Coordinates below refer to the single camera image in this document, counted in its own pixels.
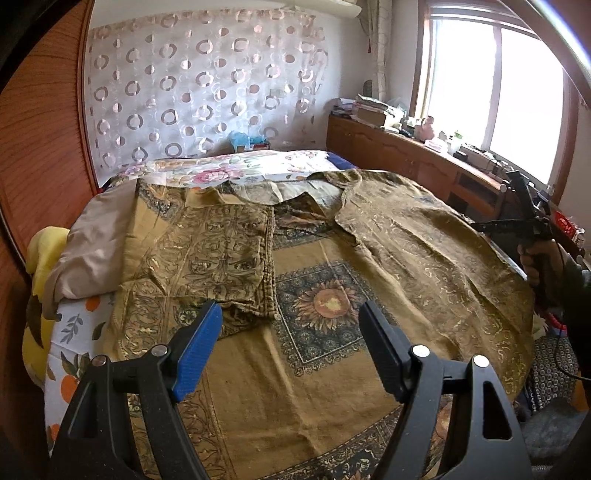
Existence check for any wooden sideboard cabinet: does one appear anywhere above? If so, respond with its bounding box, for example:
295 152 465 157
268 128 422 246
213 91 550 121
327 113 511 224

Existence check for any golden swirl print garment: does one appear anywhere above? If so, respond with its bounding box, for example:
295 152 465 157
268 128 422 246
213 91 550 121
335 168 536 402

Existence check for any window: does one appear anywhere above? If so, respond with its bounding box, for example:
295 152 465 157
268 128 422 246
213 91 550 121
411 0 580 185

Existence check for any beige window curtain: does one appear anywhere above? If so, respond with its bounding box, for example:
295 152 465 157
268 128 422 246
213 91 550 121
362 0 395 104

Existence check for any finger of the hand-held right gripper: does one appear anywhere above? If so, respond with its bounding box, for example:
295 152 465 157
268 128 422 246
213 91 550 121
505 171 540 221
471 220 534 234

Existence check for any red box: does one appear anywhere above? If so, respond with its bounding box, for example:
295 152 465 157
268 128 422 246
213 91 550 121
551 210 585 247

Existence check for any white circle pattern curtain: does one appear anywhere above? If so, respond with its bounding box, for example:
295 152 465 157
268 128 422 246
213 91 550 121
85 16 331 172

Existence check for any beige pillow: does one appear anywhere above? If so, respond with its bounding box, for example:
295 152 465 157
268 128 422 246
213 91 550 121
46 188 141 303

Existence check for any large golden sunflower print cloth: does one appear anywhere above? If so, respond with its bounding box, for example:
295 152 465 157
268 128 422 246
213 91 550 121
99 178 536 480

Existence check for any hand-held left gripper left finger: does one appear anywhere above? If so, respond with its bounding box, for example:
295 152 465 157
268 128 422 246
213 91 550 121
48 300 223 480

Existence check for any white air conditioner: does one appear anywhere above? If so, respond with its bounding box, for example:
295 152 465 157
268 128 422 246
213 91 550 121
272 0 363 20

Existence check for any grey cloth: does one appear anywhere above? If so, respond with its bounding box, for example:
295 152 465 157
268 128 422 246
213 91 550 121
519 406 591 464

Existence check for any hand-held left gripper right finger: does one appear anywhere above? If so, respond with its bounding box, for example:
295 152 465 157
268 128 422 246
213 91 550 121
359 301 532 480

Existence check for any orange fruit print bedsheet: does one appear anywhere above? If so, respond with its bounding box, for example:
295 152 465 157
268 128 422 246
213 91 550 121
44 291 123 455

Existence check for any black cable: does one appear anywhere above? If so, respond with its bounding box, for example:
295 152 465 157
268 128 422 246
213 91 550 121
551 318 585 381

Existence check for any person's right hand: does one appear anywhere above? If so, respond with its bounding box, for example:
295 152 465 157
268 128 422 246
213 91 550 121
517 239 568 306

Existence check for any pink floral quilt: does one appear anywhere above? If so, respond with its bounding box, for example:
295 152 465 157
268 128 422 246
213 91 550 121
105 150 358 188

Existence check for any dark patterned cloth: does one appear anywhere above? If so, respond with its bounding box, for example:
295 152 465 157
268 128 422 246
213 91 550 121
524 336 583 414

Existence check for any blue plastic bag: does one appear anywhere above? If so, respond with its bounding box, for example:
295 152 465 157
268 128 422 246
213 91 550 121
229 130 271 152

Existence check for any stack of books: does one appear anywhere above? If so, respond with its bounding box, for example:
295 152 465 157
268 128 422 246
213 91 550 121
331 93 407 129

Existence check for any golden ornate garment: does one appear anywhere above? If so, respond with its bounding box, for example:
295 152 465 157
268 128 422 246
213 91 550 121
121 178 278 340

